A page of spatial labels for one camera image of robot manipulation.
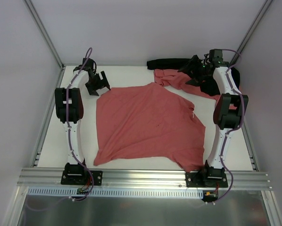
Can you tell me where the aluminium front rail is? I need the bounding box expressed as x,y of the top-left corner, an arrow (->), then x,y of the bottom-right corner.
17,167 -> 273,191

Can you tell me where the right aluminium frame post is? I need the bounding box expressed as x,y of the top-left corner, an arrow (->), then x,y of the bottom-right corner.
237,0 -> 274,54

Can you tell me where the right side aluminium rail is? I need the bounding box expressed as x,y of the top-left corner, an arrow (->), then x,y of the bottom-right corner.
241,121 -> 259,171

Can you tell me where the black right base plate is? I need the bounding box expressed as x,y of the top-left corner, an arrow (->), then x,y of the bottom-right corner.
185,171 -> 228,188

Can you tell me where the aluminium rail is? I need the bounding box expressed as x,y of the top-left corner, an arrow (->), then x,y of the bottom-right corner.
28,66 -> 66,168
241,121 -> 259,171
17,167 -> 273,191

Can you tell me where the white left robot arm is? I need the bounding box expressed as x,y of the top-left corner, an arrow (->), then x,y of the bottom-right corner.
54,57 -> 110,184

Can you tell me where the pink t-shirt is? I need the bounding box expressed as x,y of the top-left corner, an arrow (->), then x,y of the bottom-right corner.
93,83 -> 206,172
154,69 -> 220,101

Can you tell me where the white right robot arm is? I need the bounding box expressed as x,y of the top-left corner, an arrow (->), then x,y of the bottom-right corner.
179,49 -> 249,188

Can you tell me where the white slotted cable duct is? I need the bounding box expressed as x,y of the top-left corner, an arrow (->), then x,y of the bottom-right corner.
27,186 -> 203,199

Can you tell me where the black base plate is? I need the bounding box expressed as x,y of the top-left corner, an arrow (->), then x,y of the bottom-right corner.
185,171 -> 228,188
60,170 -> 103,186

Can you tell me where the left side aluminium rail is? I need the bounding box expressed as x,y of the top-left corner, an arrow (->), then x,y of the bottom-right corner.
28,66 -> 66,168

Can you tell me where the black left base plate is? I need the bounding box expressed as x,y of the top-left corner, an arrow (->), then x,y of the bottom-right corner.
60,170 -> 103,186

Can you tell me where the left aluminium frame post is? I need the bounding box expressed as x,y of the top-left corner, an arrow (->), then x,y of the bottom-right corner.
23,0 -> 64,69

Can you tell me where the aluminium frame post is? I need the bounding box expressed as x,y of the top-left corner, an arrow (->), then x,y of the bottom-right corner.
237,0 -> 274,54
23,0 -> 64,69

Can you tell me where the black t-shirt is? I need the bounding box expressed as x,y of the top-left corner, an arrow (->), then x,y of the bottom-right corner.
146,57 -> 241,97

